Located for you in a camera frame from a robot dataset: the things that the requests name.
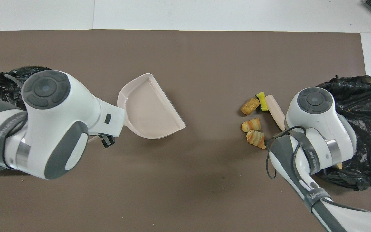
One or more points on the small golden croissant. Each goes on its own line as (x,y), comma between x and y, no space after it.
(251,125)

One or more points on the brown table mat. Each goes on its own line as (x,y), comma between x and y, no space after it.
(204,48)

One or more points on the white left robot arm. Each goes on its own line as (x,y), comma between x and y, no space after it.
(60,129)

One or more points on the yellow green sponge block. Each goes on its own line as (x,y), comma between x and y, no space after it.
(262,101)

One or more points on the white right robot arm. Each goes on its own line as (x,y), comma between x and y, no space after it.
(317,129)

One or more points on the orange white striped croissant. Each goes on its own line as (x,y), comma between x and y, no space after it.
(339,166)

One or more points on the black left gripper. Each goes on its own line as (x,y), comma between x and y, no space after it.
(107,141)

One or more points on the beige brush black bristles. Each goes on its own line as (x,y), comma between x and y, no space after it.
(275,109)

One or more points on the beige plastic dustpan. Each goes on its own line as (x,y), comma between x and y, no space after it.
(150,109)

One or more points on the brown bread roll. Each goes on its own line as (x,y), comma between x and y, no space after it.
(250,106)

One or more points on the pale layered croissant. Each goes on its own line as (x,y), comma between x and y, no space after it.
(256,139)

